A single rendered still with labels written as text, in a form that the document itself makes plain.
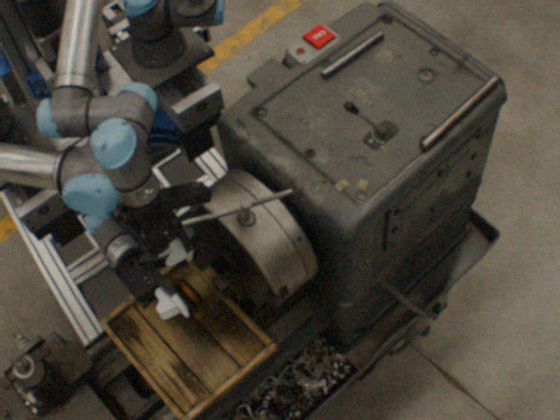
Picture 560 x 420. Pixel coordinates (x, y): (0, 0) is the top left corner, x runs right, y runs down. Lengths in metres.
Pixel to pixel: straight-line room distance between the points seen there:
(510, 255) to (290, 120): 1.51
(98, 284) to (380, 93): 1.45
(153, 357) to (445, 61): 1.03
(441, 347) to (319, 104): 1.33
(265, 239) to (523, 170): 1.82
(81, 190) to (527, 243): 1.99
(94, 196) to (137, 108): 0.27
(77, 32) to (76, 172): 0.30
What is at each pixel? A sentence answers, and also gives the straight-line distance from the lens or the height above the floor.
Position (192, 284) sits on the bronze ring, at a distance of 1.61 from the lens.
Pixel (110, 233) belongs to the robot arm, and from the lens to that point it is 1.72.
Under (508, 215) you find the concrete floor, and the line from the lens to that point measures 3.01.
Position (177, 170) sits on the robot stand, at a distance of 2.88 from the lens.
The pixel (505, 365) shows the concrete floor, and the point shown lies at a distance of 2.74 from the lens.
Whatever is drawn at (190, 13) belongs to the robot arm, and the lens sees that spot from 1.74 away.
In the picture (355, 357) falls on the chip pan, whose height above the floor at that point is 0.54.
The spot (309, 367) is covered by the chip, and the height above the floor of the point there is 0.57.
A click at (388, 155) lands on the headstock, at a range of 1.57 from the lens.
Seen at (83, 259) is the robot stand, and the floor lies 0.23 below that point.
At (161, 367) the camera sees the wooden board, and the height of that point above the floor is 0.88.
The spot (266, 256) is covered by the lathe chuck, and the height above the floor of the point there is 1.20.
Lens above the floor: 2.56
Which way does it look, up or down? 60 degrees down
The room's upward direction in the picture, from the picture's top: 9 degrees counter-clockwise
